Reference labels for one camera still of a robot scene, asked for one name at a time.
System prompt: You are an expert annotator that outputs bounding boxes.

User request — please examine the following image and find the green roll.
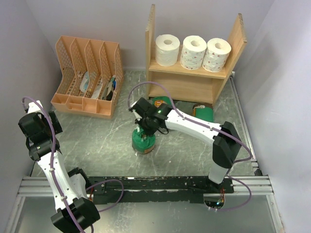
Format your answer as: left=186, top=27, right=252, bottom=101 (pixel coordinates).
left=132, top=127, right=156, bottom=154
left=192, top=103, right=214, bottom=122

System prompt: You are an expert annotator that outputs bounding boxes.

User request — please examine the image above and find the brown roll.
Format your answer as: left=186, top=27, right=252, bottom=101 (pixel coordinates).
left=152, top=96, right=172, bottom=108

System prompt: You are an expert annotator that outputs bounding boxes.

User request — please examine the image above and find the white roll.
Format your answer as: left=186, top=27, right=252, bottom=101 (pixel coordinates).
left=180, top=35, right=207, bottom=70
left=202, top=38, right=231, bottom=73
left=155, top=34, right=180, bottom=67

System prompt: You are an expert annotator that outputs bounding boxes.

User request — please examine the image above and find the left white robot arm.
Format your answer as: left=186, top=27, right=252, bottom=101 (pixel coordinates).
left=18, top=111, right=100, bottom=233

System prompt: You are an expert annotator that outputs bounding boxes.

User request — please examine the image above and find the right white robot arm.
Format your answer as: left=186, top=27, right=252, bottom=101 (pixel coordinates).
left=129, top=98, right=242, bottom=193

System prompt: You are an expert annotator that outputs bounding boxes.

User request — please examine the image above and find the wooden two-tier shelf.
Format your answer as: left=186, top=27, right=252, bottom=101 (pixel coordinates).
left=145, top=4, right=247, bottom=105

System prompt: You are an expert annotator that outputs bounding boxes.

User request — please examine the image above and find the stationery in organizer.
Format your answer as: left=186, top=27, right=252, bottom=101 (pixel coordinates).
left=79, top=71, right=117, bottom=101

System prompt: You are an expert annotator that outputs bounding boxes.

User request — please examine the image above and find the orange plastic file organizer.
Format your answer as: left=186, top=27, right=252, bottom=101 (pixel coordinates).
left=51, top=36, right=124, bottom=119

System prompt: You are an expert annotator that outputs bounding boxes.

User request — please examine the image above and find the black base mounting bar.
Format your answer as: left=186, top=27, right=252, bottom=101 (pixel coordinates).
left=87, top=176, right=234, bottom=204

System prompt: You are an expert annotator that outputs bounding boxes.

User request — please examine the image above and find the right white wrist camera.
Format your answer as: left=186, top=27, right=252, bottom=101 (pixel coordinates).
left=129, top=101, right=142, bottom=121

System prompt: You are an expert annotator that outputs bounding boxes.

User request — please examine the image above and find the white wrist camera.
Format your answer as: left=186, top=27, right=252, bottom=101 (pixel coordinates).
left=129, top=101, right=142, bottom=121
left=22, top=100, right=43, bottom=114

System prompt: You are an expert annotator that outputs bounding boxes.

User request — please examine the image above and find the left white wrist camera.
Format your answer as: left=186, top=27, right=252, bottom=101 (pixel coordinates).
left=22, top=100, right=43, bottom=114

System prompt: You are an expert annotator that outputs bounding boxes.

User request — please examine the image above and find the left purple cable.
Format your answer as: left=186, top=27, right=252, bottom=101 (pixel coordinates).
left=22, top=97, right=124, bottom=233

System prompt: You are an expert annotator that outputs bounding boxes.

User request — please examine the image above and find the purple cable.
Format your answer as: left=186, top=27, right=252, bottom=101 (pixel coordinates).
left=22, top=97, right=124, bottom=233
left=127, top=82, right=253, bottom=212

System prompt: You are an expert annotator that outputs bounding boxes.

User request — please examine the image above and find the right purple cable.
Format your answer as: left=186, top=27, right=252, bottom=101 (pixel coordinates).
left=127, top=82, right=253, bottom=212

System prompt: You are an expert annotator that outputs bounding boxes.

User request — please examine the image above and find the aluminium rail frame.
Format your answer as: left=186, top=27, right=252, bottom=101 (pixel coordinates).
left=5, top=176, right=284, bottom=233

